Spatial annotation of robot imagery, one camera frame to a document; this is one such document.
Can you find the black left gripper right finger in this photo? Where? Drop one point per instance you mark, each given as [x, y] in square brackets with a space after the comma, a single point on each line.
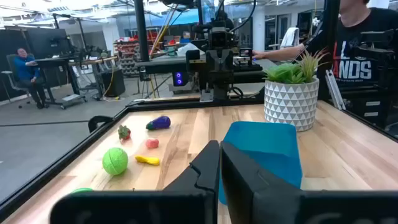
[264, 205]

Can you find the black computer case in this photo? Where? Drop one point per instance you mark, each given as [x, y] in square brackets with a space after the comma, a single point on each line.
[113, 82]

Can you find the black drawer cabinet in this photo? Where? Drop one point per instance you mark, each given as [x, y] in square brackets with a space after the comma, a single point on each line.
[373, 109]

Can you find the grey office chair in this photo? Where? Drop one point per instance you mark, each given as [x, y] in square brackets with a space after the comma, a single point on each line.
[11, 67]

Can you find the green textured ball toy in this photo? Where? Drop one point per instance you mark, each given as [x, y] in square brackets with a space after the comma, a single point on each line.
[115, 161]

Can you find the glossy green toy vegetable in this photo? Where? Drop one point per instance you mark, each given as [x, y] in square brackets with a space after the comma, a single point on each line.
[82, 190]

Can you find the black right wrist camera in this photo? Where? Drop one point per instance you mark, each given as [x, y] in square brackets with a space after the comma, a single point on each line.
[220, 38]

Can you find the blue plastic tupperware container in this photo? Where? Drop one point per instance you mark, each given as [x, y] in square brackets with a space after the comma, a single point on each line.
[264, 146]

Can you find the black partition panels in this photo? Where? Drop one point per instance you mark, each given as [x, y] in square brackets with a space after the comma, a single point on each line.
[12, 43]

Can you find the person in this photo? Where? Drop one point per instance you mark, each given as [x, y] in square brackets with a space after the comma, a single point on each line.
[354, 37]
[26, 70]

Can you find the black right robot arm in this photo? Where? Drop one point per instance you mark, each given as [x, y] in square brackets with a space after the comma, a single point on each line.
[220, 90]

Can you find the purple eggplant toy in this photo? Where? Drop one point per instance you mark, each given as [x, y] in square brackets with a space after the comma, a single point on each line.
[160, 123]

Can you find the small yellow toy vegetable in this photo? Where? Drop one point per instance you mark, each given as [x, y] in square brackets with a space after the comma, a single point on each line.
[149, 160]

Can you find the pink round toy fruit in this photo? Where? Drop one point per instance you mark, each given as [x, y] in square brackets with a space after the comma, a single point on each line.
[152, 143]

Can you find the black frame bracket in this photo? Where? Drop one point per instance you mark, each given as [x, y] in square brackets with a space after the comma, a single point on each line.
[99, 119]

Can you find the black box with blue lights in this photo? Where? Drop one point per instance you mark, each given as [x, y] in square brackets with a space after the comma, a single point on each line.
[180, 78]

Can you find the grey desk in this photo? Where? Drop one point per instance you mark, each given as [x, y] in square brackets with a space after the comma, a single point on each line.
[164, 67]

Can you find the white towel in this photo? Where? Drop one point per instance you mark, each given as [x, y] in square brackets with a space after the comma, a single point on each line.
[289, 37]

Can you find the black standing desk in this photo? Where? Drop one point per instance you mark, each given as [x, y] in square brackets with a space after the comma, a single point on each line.
[53, 62]

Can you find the shelf with red bins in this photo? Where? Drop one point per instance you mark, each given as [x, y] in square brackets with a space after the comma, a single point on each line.
[127, 49]

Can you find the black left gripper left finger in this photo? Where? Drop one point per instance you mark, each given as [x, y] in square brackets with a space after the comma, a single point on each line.
[186, 202]

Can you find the red strawberry toy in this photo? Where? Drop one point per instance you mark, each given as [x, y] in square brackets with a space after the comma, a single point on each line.
[124, 133]

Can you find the silver aluminium extrusion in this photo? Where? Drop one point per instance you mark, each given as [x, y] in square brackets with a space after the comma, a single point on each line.
[335, 90]

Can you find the succulent in white patterned pot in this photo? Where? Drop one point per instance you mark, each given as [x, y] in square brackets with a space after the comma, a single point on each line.
[290, 102]

